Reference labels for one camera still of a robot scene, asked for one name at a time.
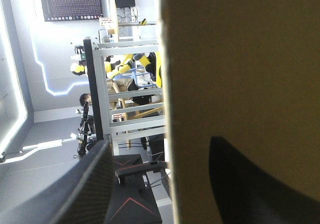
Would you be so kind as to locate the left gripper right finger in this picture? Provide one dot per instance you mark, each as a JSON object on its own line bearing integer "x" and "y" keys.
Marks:
{"x": 250, "y": 191}

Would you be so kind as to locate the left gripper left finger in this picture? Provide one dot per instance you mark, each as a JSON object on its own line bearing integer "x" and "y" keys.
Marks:
{"x": 75, "y": 191}

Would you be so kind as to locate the brown cardboard box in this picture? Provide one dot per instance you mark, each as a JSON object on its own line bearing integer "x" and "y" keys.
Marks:
{"x": 245, "y": 71}

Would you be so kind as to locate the black chair with red lines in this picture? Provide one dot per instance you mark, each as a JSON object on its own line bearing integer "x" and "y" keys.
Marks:
{"x": 135, "y": 191}

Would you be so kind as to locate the person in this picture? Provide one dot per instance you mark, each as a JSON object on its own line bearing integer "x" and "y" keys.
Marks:
{"x": 86, "y": 102}

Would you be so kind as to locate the white metal rack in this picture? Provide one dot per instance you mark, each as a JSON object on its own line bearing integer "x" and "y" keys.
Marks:
{"x": 125, "y": 91}

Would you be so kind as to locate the yellow robot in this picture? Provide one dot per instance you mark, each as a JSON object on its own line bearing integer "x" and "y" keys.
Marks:
{"x": 117, "y": 67}

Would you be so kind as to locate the black camera tripod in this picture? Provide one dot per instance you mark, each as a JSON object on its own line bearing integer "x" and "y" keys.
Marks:
{"x": 85, "y": 131}

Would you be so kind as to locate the dark wall display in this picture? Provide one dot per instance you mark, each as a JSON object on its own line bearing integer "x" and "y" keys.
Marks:
{"x": 72, "y": 1}

